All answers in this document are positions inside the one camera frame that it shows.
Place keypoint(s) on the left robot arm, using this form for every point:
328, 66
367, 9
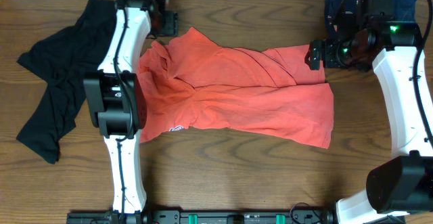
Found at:
117, 106

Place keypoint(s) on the black t-shirt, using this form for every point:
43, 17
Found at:
62, 60

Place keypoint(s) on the folded dark blue garment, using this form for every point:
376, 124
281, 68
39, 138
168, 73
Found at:
401, 10

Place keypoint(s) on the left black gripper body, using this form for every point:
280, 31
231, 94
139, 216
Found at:
166, 24

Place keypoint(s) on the red t-shirt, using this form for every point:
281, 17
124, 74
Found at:
193, 82

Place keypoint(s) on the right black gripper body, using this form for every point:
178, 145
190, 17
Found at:
335, 55

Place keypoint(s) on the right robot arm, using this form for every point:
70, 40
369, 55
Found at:
371, 38

